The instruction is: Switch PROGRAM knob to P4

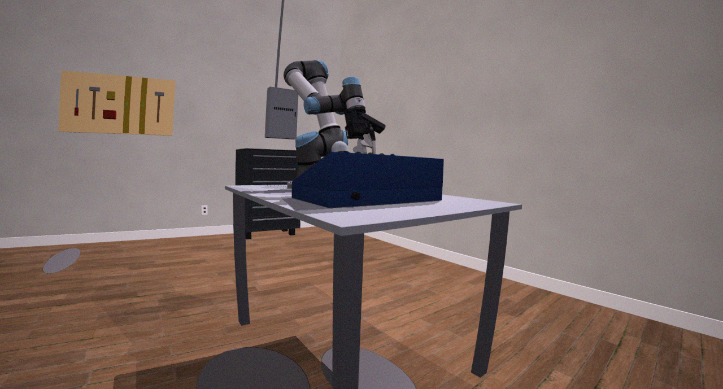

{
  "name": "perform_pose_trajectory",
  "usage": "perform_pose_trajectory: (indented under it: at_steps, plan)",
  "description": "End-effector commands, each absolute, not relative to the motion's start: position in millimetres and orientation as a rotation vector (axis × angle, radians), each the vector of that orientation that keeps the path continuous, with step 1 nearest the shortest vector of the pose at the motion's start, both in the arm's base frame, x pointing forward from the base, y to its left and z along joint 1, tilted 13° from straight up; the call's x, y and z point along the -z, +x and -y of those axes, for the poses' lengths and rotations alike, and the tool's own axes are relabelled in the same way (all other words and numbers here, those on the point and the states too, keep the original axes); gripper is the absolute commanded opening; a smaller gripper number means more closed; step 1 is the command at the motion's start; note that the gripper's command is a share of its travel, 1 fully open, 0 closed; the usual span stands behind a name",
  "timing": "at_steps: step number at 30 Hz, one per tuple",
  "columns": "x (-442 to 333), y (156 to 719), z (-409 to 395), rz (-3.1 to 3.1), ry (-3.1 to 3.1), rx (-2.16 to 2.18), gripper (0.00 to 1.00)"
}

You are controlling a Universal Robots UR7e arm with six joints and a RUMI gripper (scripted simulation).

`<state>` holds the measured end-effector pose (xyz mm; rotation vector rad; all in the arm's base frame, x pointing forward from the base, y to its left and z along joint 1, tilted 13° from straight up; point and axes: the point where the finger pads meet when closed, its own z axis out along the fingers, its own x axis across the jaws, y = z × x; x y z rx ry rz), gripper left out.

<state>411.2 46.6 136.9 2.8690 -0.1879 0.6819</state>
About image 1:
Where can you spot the blue control console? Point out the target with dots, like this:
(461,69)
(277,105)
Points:
(343,179)

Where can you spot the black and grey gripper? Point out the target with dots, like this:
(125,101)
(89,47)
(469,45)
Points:
(357,127)

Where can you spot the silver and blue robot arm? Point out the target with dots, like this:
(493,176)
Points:
(308,79)

